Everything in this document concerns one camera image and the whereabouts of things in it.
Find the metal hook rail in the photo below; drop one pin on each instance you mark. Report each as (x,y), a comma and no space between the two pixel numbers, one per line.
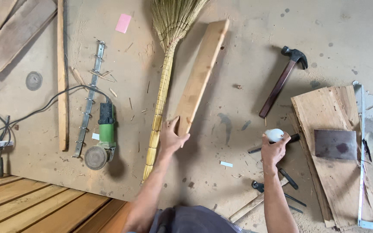
(91,93)

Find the thin wooden strip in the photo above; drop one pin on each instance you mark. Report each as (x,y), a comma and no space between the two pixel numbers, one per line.
(62,81)

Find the dark rectangular metal plate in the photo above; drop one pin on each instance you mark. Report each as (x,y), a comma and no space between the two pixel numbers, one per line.
(335,144)

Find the small dark knife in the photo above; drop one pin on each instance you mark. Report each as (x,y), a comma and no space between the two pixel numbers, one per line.
(367,147)

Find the person's left hand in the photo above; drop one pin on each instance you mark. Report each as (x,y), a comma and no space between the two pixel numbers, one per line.
(170,140)

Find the green angle grinder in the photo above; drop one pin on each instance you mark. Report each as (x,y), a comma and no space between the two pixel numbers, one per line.
(106,132)

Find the pink card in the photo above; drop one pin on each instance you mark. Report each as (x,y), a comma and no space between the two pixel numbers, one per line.
(123,23)

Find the straw broom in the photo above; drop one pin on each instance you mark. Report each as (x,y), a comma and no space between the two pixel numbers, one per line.
(165,81)

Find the stack of plywood sheets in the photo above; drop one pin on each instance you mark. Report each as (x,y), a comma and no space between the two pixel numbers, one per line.
(329,181)

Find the person's right hand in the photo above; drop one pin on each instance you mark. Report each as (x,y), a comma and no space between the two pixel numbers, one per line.
(272,153)

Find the small wooden stick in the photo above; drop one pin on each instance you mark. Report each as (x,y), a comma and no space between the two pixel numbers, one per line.
(249,205)

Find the small white tag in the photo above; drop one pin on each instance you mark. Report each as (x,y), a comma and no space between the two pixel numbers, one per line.
(226,164)
(95,136)

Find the slatted wooden platform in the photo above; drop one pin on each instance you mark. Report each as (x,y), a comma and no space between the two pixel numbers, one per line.
(37,207)

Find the stack of weathered wooden boards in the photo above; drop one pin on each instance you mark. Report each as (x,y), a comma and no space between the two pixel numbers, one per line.
(11,35)

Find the grey round disc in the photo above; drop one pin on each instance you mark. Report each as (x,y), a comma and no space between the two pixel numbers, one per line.
(33,81)

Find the small white bottle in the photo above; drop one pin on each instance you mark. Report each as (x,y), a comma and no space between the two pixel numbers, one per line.
(274,135)

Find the metal framing square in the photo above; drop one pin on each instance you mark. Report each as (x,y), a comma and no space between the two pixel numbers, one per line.
(362,181)

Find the light wooden plank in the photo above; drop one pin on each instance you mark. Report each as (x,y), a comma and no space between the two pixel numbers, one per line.
(201,74)

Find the person's grey shorts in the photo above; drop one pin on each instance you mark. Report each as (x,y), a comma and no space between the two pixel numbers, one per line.
(193,221)

